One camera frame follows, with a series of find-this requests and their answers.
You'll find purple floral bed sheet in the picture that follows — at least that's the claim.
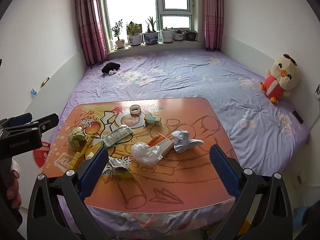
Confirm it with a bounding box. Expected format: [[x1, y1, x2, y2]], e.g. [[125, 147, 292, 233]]
[[50, 48, 311, 240]]

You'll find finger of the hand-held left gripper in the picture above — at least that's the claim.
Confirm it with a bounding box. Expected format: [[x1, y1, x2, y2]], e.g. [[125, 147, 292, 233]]
[[0, 113, 60, 137], [0, 112, 34, 129]]

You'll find succulent in dark pot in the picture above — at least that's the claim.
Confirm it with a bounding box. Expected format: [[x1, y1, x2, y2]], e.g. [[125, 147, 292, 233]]
[[184, 29, 197, 41]]

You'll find white cabinet door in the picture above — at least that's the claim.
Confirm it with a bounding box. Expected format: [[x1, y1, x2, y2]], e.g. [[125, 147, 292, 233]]
[[10, 49, 87, 209]]

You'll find orange printed folding table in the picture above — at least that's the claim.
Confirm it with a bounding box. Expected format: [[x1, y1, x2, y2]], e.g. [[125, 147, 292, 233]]
[[41, 97, 242, 209]]

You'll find black cloth with white balls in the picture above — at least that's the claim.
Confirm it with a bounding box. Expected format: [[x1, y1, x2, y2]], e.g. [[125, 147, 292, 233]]
[[101, 62, 121, 75]]

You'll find silver foil wrapper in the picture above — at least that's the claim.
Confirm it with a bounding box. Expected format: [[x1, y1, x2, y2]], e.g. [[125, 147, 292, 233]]
[[101, 156, 134, 179]]

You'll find pink patterned curtain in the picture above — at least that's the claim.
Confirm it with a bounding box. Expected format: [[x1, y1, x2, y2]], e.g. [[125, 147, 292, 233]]
[[202, 0, 224, 52], [74, 0, 108, 67]]

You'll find white paper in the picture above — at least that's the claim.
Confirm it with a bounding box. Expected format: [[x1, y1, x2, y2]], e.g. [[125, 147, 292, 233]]
[[171, 129, 204, 153]]

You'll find bushy plant in white pot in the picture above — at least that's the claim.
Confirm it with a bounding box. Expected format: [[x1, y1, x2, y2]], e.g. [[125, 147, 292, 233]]
[[126, 21, 142, 47]]

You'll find plant in plain white pot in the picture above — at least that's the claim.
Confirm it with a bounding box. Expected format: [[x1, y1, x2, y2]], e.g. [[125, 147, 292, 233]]
[[160, 27, 174, 43]]

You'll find succulent in blue-white pot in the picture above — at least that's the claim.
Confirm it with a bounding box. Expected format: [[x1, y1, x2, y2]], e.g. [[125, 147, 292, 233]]
[[173, 29, 185, 42]]

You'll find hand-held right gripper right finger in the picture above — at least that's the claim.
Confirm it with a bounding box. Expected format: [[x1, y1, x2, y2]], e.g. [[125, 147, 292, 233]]
[[209, 144, 293, 240]]

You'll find plant in blue-white pot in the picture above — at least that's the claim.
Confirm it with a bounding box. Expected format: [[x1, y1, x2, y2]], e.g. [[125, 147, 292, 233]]
[[142, 16, 160, 45]]

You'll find orange white medicine box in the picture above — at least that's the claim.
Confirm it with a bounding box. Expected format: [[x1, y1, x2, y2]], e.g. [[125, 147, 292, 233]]
[[146, 134, 175, 154]]

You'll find black remote control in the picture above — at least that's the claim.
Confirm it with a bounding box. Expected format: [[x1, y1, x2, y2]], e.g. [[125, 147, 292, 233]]
[[292, 110, 304, 124]]

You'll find small green box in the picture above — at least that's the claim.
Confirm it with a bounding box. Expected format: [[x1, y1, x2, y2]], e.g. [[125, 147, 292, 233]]
[[144, 112, 162, 125]]

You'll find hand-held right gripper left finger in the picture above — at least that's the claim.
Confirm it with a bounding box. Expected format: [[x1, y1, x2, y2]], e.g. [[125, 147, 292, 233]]
[[26, 146, 118, 240]]

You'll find yellow-green packet wad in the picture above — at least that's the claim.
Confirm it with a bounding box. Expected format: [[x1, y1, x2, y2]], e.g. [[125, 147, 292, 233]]
[[68, 127, 90, 151]]

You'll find red plush toy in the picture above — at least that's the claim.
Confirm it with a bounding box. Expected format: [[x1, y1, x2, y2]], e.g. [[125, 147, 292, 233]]
[[259, 53, 300, 105]]

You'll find small tree in white pot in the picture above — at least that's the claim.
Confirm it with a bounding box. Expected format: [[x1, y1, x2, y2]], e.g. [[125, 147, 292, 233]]
[[110, 19, 125, 49]]

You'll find clear plastic bag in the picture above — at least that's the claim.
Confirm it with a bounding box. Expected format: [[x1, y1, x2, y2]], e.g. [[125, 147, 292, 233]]
[[131, 141, 163, 166]]

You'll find person's left hand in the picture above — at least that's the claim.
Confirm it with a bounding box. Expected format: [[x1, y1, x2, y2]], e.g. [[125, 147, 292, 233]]
[[7, 159, 22, 208]]

